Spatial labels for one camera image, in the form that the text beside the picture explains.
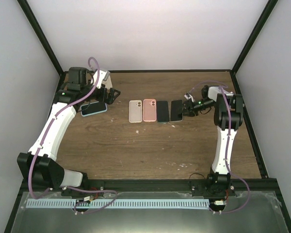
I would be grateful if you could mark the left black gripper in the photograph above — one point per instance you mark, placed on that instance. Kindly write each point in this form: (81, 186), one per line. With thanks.
(102, 98)

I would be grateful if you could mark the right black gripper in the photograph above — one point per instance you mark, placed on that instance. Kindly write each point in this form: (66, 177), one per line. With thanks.
(189, 108)

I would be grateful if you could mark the green phone from beige case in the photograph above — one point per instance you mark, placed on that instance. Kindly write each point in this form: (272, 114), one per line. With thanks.
(176, 111)

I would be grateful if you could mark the black screen phone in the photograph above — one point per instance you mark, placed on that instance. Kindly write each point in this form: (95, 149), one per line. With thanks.
(162, 111)

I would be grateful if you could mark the pink phone case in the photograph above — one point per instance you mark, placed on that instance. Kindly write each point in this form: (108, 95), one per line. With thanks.
(149, 110)

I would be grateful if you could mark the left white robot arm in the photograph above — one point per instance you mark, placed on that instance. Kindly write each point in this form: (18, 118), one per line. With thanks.
(38, 166)

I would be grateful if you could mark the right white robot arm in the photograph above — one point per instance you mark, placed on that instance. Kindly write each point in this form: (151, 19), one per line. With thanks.
(228, 117)

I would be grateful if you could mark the blue cased phone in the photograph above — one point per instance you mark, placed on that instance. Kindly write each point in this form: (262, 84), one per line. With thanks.
(93, 108)

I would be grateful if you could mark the light blue slotted strip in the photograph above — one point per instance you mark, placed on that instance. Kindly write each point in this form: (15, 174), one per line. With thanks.
(120, 204)

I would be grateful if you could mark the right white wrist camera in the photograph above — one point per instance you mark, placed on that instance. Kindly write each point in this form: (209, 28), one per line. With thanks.
(188, 96)

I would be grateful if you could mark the black front rail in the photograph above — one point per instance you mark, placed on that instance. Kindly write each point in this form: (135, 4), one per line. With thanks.
(195, 186)

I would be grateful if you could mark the black frame post left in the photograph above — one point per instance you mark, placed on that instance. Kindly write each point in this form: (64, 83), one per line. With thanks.
(25, 7)

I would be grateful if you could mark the black frame post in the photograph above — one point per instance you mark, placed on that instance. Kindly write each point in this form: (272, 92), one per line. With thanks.
(269, 7)
(25, 7)

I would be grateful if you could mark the black frame post right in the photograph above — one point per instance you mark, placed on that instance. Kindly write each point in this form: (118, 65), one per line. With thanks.
(269, 7)

